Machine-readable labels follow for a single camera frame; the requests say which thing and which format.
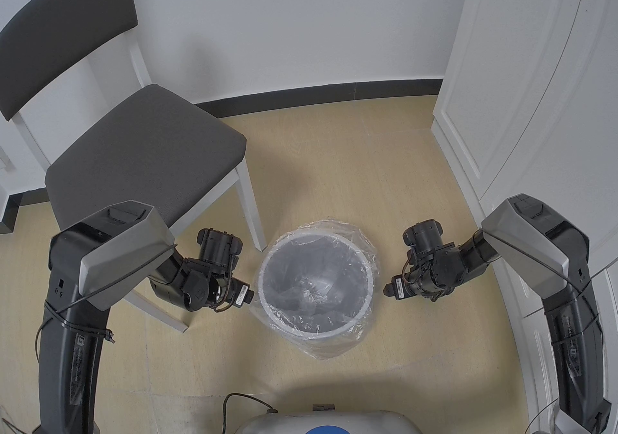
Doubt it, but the grey and white chair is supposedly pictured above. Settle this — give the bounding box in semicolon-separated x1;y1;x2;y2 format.
0;0;267;334

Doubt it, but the white trash bin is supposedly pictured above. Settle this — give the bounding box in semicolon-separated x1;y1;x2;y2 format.
258;228;375;359

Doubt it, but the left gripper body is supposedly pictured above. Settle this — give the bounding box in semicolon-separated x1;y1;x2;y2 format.
209;275;256;311

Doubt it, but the white wardrobe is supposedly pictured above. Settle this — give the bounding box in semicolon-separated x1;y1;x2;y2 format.
431;0;618;434

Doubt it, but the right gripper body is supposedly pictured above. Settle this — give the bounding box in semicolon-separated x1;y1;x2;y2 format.
391;273;435;302

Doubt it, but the black cable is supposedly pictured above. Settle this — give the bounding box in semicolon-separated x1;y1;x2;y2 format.
222;392;278;434

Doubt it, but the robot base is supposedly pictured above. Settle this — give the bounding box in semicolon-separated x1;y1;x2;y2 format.
234;404;421;434

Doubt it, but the clear plastic bag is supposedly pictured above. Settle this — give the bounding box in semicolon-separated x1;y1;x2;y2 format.
248;216;382;361

